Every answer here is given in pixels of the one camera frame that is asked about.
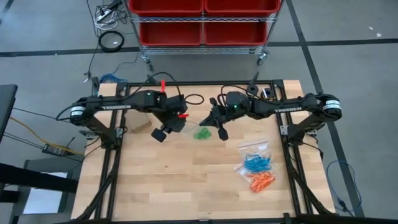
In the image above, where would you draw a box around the grey metal stand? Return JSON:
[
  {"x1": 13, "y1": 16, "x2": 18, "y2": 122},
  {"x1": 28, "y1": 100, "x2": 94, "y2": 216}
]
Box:
[{"x1": 9, "y1": 157, "x2": 82, "y2": 224}]

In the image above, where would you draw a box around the red plastic storage bin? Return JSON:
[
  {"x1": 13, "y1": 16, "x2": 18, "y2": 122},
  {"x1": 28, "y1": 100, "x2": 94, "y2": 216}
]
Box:
[
  {"x1": 128, "y1": 0, "x2": 205, "y2": 17},
  {"x1": 204, "y1": 0, "x2": 281, "y2": 17},
  {"x1": 138, "y1": 21, "x2": 203, "y2": 47},
  {"x1": 203, "y1": 21, "x2": 268, "y2": 47}
]

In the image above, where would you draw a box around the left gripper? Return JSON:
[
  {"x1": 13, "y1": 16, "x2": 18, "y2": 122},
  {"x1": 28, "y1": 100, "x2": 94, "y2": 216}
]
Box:
[{"x1": 151, "y1": 95, "x2": 188, "y2": 143}]

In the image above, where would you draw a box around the white cable bundle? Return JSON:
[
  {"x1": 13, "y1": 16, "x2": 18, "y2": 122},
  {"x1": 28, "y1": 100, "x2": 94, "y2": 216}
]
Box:
[{"x1": 94, "y1": 6, "x2": 121, "y2": 31}]

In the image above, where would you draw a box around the black coiled cable ring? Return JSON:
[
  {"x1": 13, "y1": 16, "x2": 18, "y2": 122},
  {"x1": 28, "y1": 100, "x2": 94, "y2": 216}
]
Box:
[{"x1": 98, "y1": 30, "x2": 126, "y2": 53}]

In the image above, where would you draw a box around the black power adapter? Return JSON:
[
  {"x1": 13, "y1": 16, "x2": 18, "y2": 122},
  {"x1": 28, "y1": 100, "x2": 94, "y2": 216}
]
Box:
[{"x1": 42, "y1": 142, "x2": 76, "y2": 157}]

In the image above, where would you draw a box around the yellow floor cable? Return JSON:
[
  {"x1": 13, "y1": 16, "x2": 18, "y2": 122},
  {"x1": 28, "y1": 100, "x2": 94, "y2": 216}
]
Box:
[{"x1": 8, "y1": 116, "x2": 85, "y2": 156}]

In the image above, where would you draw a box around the small cardboard box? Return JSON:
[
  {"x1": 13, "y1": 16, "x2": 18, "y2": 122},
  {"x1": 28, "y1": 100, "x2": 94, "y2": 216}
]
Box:
[{"x1": 128, "y1": 111, "x2": 153, "y2": 134}]

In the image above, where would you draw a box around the black beam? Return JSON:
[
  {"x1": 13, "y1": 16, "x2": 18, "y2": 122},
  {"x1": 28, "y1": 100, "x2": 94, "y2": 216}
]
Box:
[{"x1": 0, "y1": 162, "x2": 79, "y2": 194}]

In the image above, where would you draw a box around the black floor cable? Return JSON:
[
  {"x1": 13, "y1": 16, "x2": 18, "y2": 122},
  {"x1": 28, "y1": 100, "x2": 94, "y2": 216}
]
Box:
[
  {"x1": 83, "y1": 0, "x2": 100, "y2": 83},
  {"x1": 11, "y1": 106, "x2": 62, "y2": 121},
  {"x1": 2, "y1": 132, "x2": 44, "y2": 150}
]

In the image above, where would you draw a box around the blue floor cable loop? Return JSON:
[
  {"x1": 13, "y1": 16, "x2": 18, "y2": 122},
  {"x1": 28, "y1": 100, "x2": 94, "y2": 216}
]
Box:
[{"x1": 325, "y1": 159, "x2": 364, "y2": 217}]

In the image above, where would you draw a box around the black desk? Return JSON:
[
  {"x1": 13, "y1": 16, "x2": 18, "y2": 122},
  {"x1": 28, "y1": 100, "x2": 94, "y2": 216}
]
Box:
[{"x1": 0, "y1": 83, "x2": 19, "y2": 142}]

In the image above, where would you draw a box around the blue coiled cable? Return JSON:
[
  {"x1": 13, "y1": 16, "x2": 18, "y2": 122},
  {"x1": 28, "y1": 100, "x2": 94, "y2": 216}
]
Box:
[{"x1": 99, "y1": 73, "x2": 127, "y2": 85}]

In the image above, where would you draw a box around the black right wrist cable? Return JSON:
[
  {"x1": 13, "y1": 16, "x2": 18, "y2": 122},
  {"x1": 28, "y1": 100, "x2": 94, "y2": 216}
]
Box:
[{"x1": 220, "y1": 84, "x2": 251, "y2": 105}]

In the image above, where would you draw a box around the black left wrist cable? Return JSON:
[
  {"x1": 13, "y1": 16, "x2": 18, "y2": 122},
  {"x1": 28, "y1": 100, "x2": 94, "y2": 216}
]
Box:
[{"x1": 126, "y1": 71, "x2": 205, "y2": 106}]

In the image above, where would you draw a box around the chrome wire shelving rack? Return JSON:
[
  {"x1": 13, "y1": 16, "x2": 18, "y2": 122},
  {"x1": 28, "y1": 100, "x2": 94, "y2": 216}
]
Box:
[{"x1": 123, "y1": 0, "x2": 284, "y2": 72}]

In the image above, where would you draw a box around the clear plastic zip bag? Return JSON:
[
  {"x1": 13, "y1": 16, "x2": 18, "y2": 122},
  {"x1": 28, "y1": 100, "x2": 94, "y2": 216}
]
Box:
[
  {"x1": 235, "y1": 167, "x2": 277, "y2": 194},
  {"x1": 233, "y1": 140, "x2": 277, "y2": 177},
  {"x1": 179, "y1": 119, "x2": 216, "y2": 141}
]

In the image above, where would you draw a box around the blue rubber band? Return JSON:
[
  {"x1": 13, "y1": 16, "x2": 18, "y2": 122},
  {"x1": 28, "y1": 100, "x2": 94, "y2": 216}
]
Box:
[
  {"x1": 247, "y1": 160, "x2": 268, "y2": 172},
  {"x1": 247, "y1": 154, "x2": 265, "y2": 164},
  {"x1": 257, "y1": 157, "x2": 273, "y2": 170},
  {"x1": 243, "y1": 155, "x2": 259, "y2": 170}
]

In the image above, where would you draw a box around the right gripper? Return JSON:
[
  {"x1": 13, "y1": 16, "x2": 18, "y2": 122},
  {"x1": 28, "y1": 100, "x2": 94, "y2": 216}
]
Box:
[{"x1": 199, "y1": 91, "x2": 251, "y2": 141}]

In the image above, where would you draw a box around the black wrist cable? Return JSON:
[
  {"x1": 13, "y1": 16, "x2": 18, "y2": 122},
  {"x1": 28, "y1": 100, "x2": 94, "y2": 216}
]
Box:
[
  {"x1": 126, "y1": 71, "x2": 205, "y2": 106},
  {"x1": 220, "y1": 84, "x2": 251, "y2": 105}
]

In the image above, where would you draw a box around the white power strip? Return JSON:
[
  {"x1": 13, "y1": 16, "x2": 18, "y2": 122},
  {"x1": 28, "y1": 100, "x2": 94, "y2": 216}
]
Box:
[{"x1": 95, "y1": 8, "x2": 113, "y2": 22}]

